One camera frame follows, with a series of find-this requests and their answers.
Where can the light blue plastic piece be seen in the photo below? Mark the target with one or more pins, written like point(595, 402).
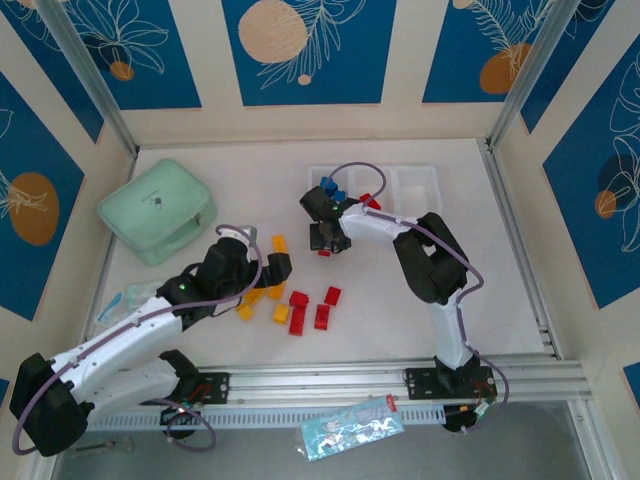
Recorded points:
point(110, 310)

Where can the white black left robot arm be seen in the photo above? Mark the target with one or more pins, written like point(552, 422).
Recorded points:
point(125, 335)

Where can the printed plastic package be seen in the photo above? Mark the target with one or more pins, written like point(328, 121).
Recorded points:
point(350, 425)

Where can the aluminium frame post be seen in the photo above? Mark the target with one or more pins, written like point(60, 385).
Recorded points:
point(92, 75)
point(530, 75)

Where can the aluminium side rail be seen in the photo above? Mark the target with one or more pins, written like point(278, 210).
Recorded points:
point(520, 250)
point(102, 282)

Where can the clear plastic zip bag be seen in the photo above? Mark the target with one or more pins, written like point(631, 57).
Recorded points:
point(140, 292)

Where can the white three-compartment container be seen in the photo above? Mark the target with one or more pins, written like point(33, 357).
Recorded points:
point(415, 192)

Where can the black connector board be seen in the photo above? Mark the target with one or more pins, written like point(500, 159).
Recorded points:
point(457, 420)
point(172, 425)

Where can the blue lego brick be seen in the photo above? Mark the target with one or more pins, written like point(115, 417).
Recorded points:
point(327, 182)
point(340, 195)

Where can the mint green fabric pouch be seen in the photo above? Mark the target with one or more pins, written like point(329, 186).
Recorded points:
point(150, 205)

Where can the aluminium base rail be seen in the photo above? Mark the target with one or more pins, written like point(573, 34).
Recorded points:
point(325, 380)

